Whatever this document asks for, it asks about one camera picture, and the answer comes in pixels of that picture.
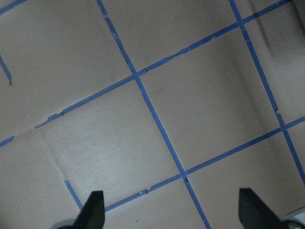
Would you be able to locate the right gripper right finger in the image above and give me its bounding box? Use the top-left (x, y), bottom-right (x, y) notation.
top-left (239, 188), bottom-right (282, 229)

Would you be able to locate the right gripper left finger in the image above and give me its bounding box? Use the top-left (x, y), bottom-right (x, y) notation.
top-left (71, 191), bottom-right (105, 229)

